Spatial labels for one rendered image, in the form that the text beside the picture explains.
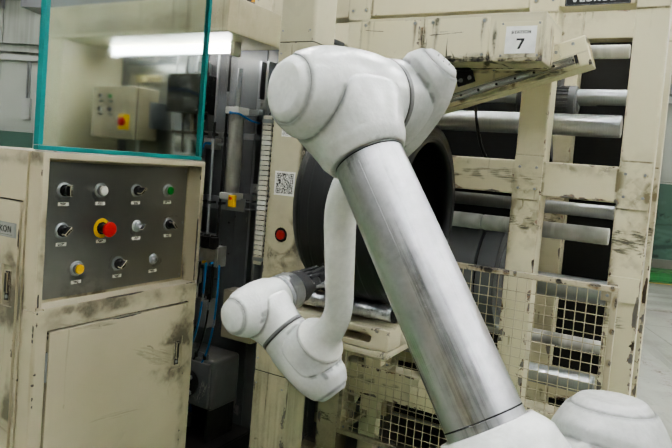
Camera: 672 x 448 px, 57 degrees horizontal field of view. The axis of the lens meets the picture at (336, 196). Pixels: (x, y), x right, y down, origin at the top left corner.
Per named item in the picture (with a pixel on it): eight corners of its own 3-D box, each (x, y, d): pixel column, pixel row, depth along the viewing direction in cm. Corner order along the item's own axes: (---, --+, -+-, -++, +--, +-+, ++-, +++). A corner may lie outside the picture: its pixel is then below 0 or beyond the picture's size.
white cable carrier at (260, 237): (252, 263, 199) (263, 115, 197) (261, 262, 204) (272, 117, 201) (263, 265, 197) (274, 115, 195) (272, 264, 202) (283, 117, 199)
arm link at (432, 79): (383, 118, 113) (329, 112, 104) (442, 37, 104) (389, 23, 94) (423, 169, 107) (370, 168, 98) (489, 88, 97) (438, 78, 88)
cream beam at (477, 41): (356, 63, 208) (360, 19, 207) (387, 75, 230) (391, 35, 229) (542, 61, 178) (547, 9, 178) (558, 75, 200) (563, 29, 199)
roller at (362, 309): (295, 287, 187) (291, 301, 186) (287, 284, 183) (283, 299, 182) (401, 308, 170) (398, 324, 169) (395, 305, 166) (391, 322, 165)
